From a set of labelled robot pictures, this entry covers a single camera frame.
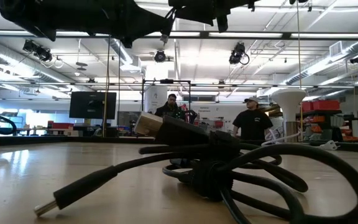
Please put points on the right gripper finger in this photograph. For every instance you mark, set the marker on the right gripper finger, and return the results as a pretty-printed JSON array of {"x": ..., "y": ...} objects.
[{"x": 194, "y": 11}]

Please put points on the black ceiling spotlight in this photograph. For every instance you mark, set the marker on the black ceiling spotlight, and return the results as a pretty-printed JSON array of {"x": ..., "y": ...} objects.
[
  {"x": 160, "y": 56},
  {"x": 40, "y": 53},
  {"x": 357, "y": 59},
  {"x": 236, "y": 54}
]

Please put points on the red box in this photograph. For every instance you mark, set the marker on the red box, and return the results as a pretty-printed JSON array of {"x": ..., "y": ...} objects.
[{"x": 61, "y": 125}]

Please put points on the red storage bin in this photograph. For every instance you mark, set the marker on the red storage bin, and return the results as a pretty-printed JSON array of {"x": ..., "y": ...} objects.
[
  {"x": 326, "y": 104},
  {"x": 307, "y": 106}
]

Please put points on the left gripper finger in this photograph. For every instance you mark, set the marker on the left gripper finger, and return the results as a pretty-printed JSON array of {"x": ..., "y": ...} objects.
[{"x": 154, "y": 23}]

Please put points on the black shelf rack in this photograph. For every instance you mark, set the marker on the black shelf rack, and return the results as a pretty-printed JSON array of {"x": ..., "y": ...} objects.
[{"x": 337, "y": 124}]

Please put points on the black background rig frame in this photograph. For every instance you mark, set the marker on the black background rig frame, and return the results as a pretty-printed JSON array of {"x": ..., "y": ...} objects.
[{"x": 142, "y": 93}]

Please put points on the person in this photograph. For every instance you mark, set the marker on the person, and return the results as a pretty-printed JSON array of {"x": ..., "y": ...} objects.
[
  {"x": 168, "y": 109},
  {"x": 252, "y": 124}
]

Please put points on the silver ventilation duct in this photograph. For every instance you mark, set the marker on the silver ventilation duct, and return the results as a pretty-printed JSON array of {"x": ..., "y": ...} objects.
[
  {"x": 337, "y": 59},
  {"x": 17, "y": 62}
]

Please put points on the black aluminium rig frame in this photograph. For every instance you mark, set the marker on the black aluminium rig frame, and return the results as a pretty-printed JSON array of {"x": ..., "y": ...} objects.
[{"x": 204, "y": 35}]

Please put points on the black monitor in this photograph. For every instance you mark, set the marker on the black monitor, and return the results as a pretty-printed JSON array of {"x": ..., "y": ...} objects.
[{"x": 92, "y": 105}]

